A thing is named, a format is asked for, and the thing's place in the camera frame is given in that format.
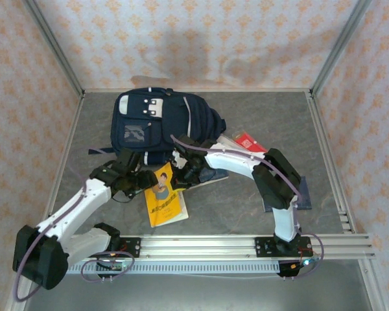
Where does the teal book with QR code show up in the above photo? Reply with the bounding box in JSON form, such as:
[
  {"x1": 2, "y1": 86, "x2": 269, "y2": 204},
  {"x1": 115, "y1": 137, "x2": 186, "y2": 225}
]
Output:
[{"x1": 194, "y1": 167, "x2": 230, "y2": 187}]

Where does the yellow illustrated book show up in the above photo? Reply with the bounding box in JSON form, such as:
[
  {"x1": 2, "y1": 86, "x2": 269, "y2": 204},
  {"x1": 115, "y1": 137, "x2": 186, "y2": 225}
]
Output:
[{"x1": 144, "y1": 161, "x2": 189, "y2": 229}]

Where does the navy blue backpack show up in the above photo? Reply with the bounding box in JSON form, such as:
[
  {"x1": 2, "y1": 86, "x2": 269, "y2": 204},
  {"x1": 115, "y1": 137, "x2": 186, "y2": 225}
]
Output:
[{"x1": 88, "y1": 86, "x2": 228, "y2": 165}]

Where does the navy book with yellow label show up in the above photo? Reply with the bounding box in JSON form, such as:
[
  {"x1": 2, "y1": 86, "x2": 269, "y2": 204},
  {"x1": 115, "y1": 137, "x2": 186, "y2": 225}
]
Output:
[{"x1": 262, "y1": 176, "x2": 313, "y2": 213}]

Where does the aluminium base beam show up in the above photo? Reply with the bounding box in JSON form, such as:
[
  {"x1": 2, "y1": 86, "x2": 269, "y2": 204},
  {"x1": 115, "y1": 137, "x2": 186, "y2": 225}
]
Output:
[{"x1": 64, "y1": 235, "x2": 375, "y2": 260}]

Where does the black controller board with led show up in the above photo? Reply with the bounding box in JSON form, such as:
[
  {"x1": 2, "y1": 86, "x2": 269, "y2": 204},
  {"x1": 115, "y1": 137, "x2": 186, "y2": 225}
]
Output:
[
  {"x1": 277, "y1": 257, "x2": 322, "y2": 280},
  {"x1": 95, "y1": 259, "x2": 131, "y2": 280}
]

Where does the grey metal panel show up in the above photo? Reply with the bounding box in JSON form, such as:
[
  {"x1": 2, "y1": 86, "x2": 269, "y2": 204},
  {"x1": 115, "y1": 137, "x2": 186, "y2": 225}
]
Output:
[{"x1": 22, "y1": 273, "x2": 373, "y2": 311}]

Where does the aluminium table edge rail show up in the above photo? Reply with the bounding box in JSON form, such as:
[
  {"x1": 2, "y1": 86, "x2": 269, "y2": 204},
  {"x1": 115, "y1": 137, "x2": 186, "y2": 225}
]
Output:
[
  {"x1": 307, "y1": 91, "x2": 357, "y2": 235},
  {"x1": 38, "y1": 92, "x2": 86, "y2": 235},
  {"x1": 82, "y1": 87, "x2": 314, "y2": 95}
]

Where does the white slotted cable duct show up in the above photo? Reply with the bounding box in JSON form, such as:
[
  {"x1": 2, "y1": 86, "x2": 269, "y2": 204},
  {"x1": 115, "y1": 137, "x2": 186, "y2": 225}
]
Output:
[{"x1": 66, "y1": 261, "x2": 281, "y2": 275}]

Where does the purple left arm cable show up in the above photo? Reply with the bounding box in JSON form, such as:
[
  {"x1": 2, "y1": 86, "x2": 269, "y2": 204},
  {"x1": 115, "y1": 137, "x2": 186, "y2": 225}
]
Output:
[{"x1": 13, "y1": 155, "x2": 136, "y2": 302}]

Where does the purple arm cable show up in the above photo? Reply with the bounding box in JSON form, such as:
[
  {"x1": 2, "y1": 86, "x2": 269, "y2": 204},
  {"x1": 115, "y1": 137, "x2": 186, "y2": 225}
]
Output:
[
  {"x1": 170, "y1": 134, "x2": 325, "y2": 280},
  {"x1": 13, "y1": 155, "x2": 136, "y2": 302}
]

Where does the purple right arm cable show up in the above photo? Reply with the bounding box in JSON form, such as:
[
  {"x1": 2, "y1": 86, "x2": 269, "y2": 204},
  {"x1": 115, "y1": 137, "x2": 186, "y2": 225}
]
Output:
[{"x1": 170, "y1": 134, "x2": 325, "y2": 280}]

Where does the aluminium frame post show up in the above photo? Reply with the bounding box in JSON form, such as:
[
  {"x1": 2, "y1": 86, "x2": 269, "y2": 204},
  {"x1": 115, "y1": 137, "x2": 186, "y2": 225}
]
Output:
[
  {"x1": 311, "y1": 0, "x2": 373, "y2": 93},
  {"x1": 22, "y1": 0, "x2": 85, "y2": 95}
]

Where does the aluminium frame leg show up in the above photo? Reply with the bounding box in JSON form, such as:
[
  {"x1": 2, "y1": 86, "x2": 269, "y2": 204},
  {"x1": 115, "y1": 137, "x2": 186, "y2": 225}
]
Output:
[
  {"x1": 358, "y1": 259, "x2": 389, "y2": 311},
  {"x1": 5, "y1": 278, "x2": 36, "y2": 311}
]

